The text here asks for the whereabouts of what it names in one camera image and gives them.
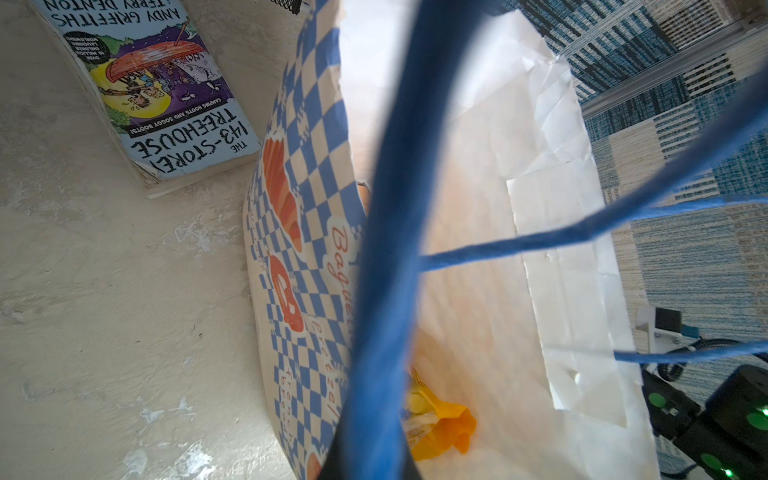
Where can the blue checkered paper bag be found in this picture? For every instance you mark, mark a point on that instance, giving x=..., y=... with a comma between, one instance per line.
x=525, y=342

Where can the yellow mango candy bag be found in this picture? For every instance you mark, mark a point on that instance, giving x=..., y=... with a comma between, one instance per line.
x=433, y=426

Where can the blue magazine booklet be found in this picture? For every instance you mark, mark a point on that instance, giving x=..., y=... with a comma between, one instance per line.
x=156, y=86

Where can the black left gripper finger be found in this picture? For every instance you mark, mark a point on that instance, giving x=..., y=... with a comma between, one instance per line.
x=332, y=468

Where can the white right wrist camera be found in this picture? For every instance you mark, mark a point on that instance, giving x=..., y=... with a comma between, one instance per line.
x=663, y=329

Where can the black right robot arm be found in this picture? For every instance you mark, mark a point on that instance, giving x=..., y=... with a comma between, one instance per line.
x=726, y=435

